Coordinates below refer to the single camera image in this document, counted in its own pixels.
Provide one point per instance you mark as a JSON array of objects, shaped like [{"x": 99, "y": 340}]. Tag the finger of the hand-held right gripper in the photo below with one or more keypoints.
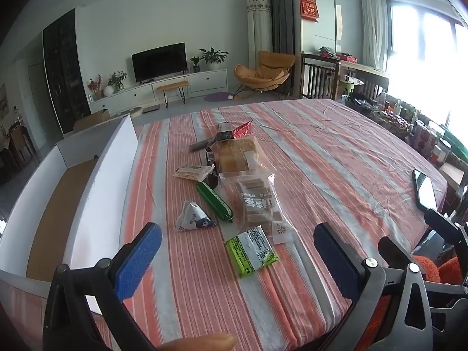
[
  {"x": 442, "y": 225},
  {"x": 391, "y": 250}
]

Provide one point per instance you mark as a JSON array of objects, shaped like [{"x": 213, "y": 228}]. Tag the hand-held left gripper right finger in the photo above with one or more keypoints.
[{"x": 334, "y": 259}]

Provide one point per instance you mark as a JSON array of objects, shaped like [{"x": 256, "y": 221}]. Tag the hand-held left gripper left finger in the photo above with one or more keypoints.
[{"x": 140, "y": 256}]

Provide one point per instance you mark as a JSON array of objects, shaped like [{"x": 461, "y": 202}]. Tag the white triangular snack packet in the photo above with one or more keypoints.
[{"x": 192, "y": 217}]

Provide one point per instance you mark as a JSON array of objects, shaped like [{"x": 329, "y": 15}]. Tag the white cardboard box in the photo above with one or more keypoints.
[{"x": 95, "y": 190}]

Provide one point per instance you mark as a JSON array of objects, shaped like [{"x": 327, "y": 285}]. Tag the green and white snack packet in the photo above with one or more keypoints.
[{"x": 250, "y": 250}]

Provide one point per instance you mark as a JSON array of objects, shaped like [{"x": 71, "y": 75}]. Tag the green sausage stick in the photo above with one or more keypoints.
[{"x": 214, "y": 201}]

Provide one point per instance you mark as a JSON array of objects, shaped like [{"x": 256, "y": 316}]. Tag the clear bag of brown biscuits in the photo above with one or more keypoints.
[{"x": 256, "y": 201}]

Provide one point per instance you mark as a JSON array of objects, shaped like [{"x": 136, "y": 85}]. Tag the beige wafer packet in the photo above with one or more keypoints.
[{"x": 192, "y": 172}]

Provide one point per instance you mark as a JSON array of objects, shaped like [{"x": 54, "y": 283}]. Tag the brown chocolate bar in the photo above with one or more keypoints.
[{"x": 211, "y": 164}]

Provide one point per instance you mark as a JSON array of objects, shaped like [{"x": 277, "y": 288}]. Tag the dark roll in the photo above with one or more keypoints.
[{"x": 201, "y": 145}]

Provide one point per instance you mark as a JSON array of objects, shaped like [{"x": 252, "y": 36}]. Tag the clear bag of bread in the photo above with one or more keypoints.
[{"x": 237, "y": 155}]

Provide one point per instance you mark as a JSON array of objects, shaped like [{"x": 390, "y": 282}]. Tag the black snack bar packet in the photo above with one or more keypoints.
[{"x": 223, "y": 133}]

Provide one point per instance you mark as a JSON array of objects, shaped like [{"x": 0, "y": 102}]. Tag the red foil snack packet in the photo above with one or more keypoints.
[{"x": 242, "y": 129}]

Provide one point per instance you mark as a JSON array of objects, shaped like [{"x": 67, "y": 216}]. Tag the person's left hand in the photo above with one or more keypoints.
[{"x": 204, "y": 343}]

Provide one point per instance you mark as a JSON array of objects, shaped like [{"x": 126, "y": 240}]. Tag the black smartphone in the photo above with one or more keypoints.
[{"x": 424, "y": 190}]

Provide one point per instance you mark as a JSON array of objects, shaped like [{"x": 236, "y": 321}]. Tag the striped orange grey tablecloth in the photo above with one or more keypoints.
[{"x": 329, "y": 161}]

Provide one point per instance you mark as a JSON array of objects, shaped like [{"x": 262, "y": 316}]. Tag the cluttered jars and containers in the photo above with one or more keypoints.
[{"x": 398, "y": 117}]

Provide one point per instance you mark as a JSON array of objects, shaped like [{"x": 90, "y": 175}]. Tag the brown cardboard box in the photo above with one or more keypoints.
[{"x": 93, "y": 119}]

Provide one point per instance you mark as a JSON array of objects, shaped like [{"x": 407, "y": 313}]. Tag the grey floor scale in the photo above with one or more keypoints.
[{"x": 151, "y": 109}]

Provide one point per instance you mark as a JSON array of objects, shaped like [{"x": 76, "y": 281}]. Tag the wooden dining chair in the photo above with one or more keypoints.
[{"x": 22, "y": 142}]

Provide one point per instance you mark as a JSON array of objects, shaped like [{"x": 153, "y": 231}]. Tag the white round vase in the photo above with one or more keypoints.
[{"x": 108, "y": 91}]

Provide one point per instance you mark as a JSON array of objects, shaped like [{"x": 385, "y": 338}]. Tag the wooden bench with black legs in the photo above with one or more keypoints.
[{"x": 172, "y": 86}]

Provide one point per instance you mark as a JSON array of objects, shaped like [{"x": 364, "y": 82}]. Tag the red flower plant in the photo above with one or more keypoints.
[{"x": 95, "y": 87}]

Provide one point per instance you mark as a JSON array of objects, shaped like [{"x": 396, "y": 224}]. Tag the purple round mat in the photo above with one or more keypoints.
[{"x": 215, "y": 97}]

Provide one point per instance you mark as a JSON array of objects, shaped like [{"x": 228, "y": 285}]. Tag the green bushy potted plant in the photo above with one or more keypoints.
[{"x": 117, "y": 80}]

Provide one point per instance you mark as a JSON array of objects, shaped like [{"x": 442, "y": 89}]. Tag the dark wooden railing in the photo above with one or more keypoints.
[{"x": 318, "y": 76}]

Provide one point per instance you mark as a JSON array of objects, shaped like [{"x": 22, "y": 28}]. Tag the white television cabinet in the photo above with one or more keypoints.
[{"x": 212, "y": 80}]

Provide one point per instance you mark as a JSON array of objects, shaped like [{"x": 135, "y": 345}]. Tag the black flat television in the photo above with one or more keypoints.
[{"x": 159, "y": 62}]

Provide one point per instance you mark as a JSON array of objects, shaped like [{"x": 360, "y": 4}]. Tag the dark display cabinet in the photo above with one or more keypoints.
[{"x": 65, "y": 73}]

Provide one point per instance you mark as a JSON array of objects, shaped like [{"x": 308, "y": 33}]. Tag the small plant in dark pot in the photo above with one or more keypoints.
[{"x": 195, "y": 65}]

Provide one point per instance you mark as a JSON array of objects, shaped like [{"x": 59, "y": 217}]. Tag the orange lounge chair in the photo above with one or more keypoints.
[{"x": 270, "y": 71}]

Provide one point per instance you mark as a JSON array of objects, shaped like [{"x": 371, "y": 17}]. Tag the white curtain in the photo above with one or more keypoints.
[{"x": 373, "y": 29}]

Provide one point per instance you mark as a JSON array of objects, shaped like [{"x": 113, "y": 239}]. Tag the leafy plant in white pot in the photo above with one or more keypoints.
[{"x": 214, "y": 56}]

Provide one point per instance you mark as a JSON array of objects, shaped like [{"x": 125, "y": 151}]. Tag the covered standing air conditioner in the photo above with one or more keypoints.
[{"x": 259, "y": 44}]

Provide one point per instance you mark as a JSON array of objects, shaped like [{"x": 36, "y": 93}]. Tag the grey curtain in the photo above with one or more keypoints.
[{"x": 283, "y": 25}]

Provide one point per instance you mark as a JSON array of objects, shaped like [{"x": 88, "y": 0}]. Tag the red wall hanging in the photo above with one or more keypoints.
[{"x": 309, "y": 7}]

